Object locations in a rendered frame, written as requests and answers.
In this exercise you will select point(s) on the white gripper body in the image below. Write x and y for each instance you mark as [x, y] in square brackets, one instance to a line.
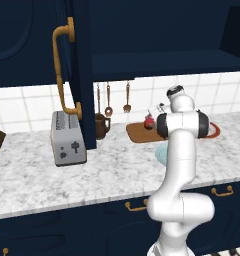
[160, 109]

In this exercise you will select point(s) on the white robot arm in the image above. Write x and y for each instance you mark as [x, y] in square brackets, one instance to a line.
[180, 156]

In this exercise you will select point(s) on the brown wooden cutting board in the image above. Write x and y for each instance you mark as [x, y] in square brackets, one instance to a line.
[142, 133]

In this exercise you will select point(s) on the navy open cabinet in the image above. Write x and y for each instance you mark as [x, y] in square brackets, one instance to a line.
[165, 40]

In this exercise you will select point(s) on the open navy cabinet door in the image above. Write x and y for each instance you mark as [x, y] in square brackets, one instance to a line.
[82, 66]

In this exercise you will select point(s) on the closed navy cabinet door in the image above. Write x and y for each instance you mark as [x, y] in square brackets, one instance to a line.
[22, 43]

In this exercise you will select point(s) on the red round pastry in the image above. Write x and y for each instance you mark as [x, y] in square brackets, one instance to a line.
[149, 123]

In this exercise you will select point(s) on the hanging wooden fork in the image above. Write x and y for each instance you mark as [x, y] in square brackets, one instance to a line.
[127, 106]

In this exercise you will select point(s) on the light blue plate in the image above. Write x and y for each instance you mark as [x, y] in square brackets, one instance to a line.
[161, 154]

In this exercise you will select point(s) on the hanging wooden spoon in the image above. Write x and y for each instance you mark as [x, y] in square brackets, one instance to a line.
[108, 108]

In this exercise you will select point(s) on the red rimmed plate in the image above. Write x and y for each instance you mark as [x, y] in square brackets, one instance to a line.
[216, 130]

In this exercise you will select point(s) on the brown jug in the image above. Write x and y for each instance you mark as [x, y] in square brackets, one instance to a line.
[101, 126]

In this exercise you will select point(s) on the hanging wooden stick utensil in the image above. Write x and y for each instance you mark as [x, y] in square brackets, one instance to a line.
[98, 98]

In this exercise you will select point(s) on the grey toaster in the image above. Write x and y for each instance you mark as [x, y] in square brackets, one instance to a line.
[67, 140]

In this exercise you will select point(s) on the navy drawer front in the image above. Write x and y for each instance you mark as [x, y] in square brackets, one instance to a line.
[230, 220]
[48, 236]
[125, 230]

